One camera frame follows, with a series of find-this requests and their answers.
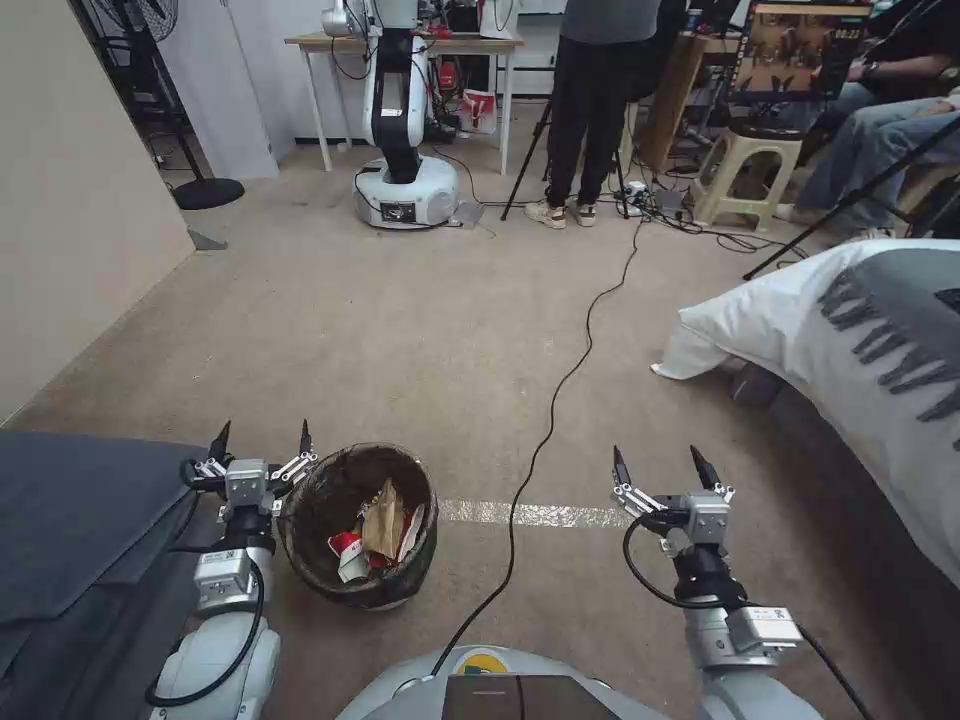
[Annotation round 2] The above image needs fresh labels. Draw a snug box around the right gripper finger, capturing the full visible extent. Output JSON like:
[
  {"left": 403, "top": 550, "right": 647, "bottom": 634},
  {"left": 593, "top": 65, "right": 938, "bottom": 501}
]
[
  {"left": 610, "top": 444, "right": 671, "bottom": 523},
  {"left": 688, "top": 443, "right": 737, "bottom": 506}
]

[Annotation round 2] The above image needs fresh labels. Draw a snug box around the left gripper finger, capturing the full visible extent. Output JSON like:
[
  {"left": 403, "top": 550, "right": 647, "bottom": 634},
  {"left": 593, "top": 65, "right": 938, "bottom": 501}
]
[
  {"left": 184, "top": 419, "right": 233, "bottom": 485},
  {"left": 268, "top": 418, "right": 320, "bottom": 487}
]

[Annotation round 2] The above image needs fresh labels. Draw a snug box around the silver floor tape strip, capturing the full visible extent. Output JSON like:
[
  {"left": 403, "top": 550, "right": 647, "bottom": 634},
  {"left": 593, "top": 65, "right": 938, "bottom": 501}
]
[{"left": 437, "top": 499, "right": 640, "bottom": 529}]

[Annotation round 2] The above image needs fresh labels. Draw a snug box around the dark round trash bin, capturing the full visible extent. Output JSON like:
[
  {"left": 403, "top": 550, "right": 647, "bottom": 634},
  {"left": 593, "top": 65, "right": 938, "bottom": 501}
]
[{"left": 276, "top": 441, "right": 441, "bottom": 612}]

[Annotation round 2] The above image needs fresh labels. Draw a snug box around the crumpled brown paper bag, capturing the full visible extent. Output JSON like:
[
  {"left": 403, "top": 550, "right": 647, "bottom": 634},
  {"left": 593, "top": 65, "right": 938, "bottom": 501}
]
[{"left": 361, "top": 477, "right": 404, "bottom": 562}]

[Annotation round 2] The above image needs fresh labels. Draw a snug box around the red white crushed carton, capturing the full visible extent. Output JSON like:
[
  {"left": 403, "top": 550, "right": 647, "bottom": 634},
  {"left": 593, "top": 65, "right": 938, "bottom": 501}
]
[{"left": 325, "top": 530, "right": 374, "bottom": 586}]

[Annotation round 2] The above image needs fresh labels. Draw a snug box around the dark bed base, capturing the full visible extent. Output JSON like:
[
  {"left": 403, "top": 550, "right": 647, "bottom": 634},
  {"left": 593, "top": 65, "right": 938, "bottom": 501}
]
[{"left": 728, "top": 358, "right": 960, "bottom": 720}]

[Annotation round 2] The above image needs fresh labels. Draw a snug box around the white red paper scrap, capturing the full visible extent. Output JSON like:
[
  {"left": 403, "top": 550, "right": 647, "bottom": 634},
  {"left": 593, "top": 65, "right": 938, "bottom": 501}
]
[{"left": 392, "top": 501, "right": 428, "bottom": 563}]

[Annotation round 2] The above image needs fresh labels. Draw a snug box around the dark grey sofa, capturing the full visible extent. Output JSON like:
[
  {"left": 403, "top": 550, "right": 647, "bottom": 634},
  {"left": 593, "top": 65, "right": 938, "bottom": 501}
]
[{"left": 0, "top": 429, "right": 230, "bottom": 720}]

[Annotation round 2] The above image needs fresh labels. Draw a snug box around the white robot front shell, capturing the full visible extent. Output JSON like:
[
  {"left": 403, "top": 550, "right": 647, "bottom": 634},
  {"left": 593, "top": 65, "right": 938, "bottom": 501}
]
[{"left": 335, "top": 643, "right": 670, "bottom": 720}]

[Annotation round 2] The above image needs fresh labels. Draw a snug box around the grey fringed blanket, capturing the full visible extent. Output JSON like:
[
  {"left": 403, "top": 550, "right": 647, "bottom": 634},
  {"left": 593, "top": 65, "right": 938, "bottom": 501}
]
[{"left": 815, "top": 247, "right": 960, "bottom": 453}]

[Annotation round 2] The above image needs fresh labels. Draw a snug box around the black standing fan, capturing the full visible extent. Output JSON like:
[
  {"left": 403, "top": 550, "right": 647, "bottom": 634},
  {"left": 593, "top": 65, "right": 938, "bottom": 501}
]
[{"left": 68, "top": 0, "right": 247, "bottom": 212}]

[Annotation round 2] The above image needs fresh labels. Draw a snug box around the white power strip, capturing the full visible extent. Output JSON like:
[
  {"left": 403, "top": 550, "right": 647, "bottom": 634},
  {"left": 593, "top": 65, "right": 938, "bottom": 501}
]
[{"left": 613, "top": 179, "right": 655, "bottom": 220}]

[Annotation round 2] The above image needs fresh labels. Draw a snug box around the black tripod leg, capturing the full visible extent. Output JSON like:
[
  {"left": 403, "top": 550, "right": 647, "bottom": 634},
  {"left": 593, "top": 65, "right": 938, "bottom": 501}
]
[{"left": 740, "top": 112, "right": 960, "bottom": 283}]

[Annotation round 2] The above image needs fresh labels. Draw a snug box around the beige plastic stool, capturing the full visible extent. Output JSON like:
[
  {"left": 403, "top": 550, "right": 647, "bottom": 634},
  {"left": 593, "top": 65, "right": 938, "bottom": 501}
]
[{"left": 688, "top": 122, "right": 805, "bottom": 233}]

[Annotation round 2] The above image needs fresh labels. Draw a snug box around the black tripod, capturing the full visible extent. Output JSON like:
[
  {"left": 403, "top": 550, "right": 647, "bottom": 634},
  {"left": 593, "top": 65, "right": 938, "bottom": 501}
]
[{"left": 499, "top": 97, "right": 633, "bottom": 223}]

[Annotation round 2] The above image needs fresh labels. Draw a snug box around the white black wheeled robot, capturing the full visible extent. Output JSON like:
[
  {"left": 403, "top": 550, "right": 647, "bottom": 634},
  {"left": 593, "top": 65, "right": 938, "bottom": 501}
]
[{"left": 320, "top": 0, "right": 461, "bottom": 231}]

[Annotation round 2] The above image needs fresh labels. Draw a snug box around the seated person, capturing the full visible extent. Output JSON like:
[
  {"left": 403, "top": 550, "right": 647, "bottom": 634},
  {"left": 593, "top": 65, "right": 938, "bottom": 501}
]
[{"left": 774, "top": 29, "right": 960, "bottom": 243}]

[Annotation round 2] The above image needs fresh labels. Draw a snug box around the brown wooden desk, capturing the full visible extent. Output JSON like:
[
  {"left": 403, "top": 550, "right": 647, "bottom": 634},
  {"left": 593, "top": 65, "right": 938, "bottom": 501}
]
[{"left": 635, "top": 29, "right": 745, "bottom": 175}]

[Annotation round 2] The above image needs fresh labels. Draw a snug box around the standing person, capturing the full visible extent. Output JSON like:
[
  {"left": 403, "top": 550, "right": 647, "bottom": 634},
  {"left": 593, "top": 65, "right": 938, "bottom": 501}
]
[{"left": 523, "top": 0, "right": 667, "bottom": 231}]

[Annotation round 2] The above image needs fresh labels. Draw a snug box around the red white shopping bag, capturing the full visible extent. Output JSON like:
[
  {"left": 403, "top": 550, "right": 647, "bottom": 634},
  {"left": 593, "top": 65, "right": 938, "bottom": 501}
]
[{"left": 459, "top": 87, "right": 499, "bottom": 137}]

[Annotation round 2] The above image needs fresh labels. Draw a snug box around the monitor screen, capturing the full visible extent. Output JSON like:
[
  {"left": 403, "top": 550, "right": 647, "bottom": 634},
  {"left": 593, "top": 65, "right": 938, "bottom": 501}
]
[{"left": 725, "top": 2, "right": 873, "bottom": 108}]

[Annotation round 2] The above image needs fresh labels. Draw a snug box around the white table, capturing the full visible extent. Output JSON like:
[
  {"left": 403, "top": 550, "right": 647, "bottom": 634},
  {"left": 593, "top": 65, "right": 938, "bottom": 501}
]
[{"left": 284, "top": 31, "right": 526, "bottom": 176}]

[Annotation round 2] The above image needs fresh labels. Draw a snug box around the white paper bag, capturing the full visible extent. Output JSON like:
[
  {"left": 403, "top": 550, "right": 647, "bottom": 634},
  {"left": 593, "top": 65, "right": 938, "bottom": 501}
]
[{"left": 478, "top": 0, "right": 520, "bottom": 41}]

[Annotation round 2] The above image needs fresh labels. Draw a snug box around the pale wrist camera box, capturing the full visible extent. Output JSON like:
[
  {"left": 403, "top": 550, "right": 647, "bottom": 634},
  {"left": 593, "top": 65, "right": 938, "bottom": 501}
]
[
  {"left": 684, "top": 490, "right": 734, "bottom": 544},
  {"left": 224, "top": 458, "right": 271, "bottom": 506}
]

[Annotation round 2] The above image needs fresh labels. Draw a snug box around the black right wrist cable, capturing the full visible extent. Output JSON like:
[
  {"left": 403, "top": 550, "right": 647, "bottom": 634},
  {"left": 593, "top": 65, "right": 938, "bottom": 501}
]
[
  {"left": 621, "top": 512, "right": 751, "bottom": 611},
  {"left": 797, "top": 632, "right": 877, "bottom": 720}
]

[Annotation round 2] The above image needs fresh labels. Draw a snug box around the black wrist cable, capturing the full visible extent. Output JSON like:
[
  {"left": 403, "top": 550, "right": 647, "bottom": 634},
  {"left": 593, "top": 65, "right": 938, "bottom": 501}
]
[
  {"left": 143, "top": 556, "right": 269, "bottom": 709},
  {"left": 797, "top": 632, "right": 877, "bottom": 720},
  {"left": 621, "top": 512, "right": 751, "bottom": 611}
]

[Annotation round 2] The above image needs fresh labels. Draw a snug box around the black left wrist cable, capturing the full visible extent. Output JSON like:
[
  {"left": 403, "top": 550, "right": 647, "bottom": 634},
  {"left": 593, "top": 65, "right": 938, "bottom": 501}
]
[{"left": 143, "top": 556, "right": 269, "bottom": 709}]

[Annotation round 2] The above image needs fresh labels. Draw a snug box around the long black floor cable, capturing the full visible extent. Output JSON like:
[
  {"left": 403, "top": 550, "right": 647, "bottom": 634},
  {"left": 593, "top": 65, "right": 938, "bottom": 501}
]
[{"left": 431, "top": 213, "right": 645, "bottom": 676}]

